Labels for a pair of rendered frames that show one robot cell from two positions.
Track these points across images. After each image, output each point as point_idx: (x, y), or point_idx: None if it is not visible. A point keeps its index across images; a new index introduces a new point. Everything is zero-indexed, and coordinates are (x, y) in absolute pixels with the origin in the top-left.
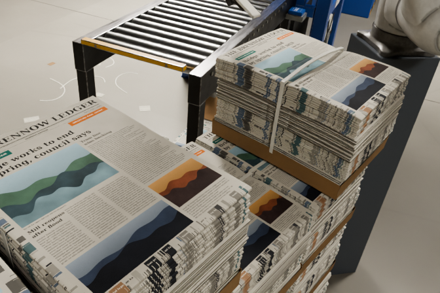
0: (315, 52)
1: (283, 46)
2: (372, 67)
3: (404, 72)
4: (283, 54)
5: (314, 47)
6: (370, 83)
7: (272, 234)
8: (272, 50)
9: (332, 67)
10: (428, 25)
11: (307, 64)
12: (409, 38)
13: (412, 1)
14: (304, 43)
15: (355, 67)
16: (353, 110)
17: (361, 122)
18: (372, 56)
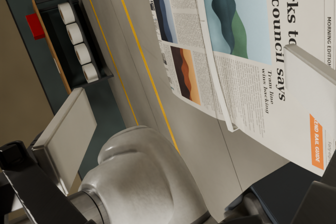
0: (239, 82)
1: (282, 63)
2: (184, 78)
3: (173, 92)
4: (258, 18)
5: (251, 105)
6: (164, 27)
7: None
8: (285, 19)
9: (200, 39)
10: (130, 140)
11: None
12: (191, 178)
13: (125, 174)
14: (268, 110)
15: (191, 65)
16: None
17: None
18: (273, 204)
